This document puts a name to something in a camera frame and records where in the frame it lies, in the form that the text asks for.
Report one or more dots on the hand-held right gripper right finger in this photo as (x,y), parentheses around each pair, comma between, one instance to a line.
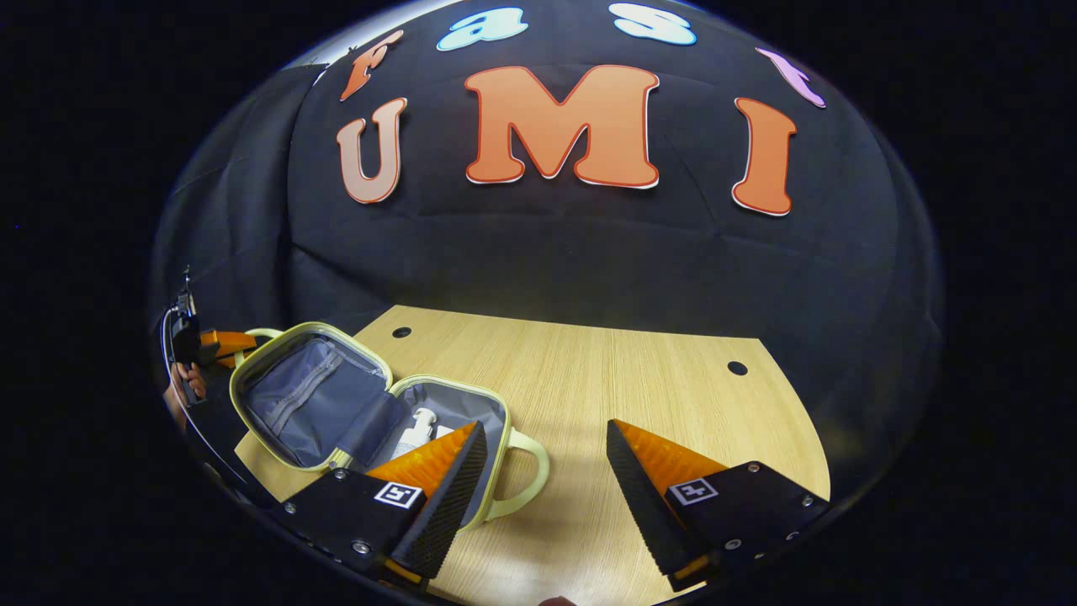
(644,505)

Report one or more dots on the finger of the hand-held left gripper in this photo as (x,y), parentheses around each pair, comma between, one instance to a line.
(227,345)

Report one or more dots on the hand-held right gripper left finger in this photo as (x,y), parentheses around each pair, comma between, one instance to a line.
(446,505)

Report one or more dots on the white squeeze tube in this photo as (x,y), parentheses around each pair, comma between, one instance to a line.
(443,432)

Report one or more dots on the white pump bottle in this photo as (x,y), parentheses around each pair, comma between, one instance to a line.
(414,438)

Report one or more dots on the cream yellow suitcase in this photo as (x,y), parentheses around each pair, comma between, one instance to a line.
(320,404)

